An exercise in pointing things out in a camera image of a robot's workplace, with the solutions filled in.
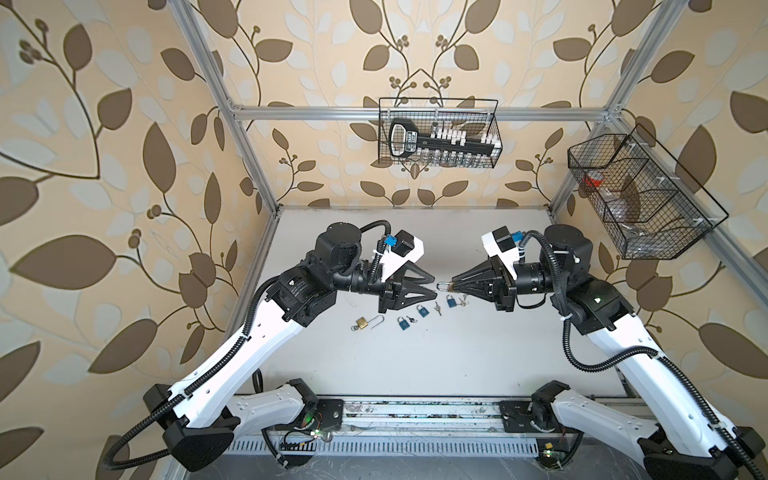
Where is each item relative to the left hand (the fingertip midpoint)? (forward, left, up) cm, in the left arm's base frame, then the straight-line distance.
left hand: (435, 288), depth 53 cm
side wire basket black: (+28, -55, -4) cm, 62 cm away
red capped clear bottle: (+43, -50, -9) cm, 66 cm away
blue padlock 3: (+18, -10, -39) cm, 44 cm away
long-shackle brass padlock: (+9, +18, -39) cm, 44 cm away
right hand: (+1, -4, -2) cm, 5 cm away
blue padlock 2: (+14, -1, -39) cm, 42 cm away
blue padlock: (+10, +5, -40) cm, 41 cm away
